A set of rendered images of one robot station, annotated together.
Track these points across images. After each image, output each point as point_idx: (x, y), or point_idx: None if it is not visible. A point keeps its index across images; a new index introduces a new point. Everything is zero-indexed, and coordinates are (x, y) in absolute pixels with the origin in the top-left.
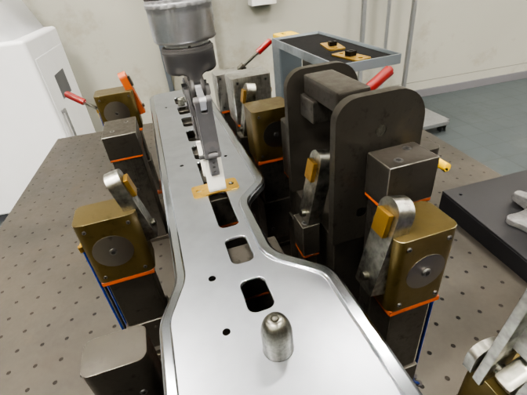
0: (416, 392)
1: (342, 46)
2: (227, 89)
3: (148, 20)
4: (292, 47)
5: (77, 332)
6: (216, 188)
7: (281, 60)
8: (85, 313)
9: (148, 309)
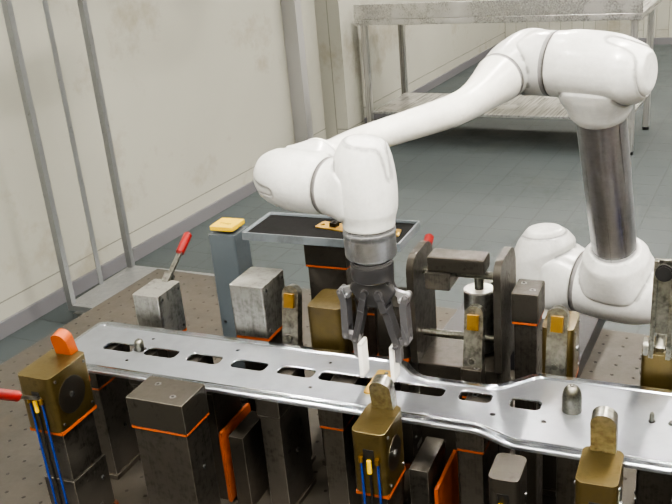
0: (632, 385)
1: None
2: (234, 303)
3: (363, 248)
4: (303, 237)
5: None
6: (397, 376)
7: (236, 254)
8: None
9: None
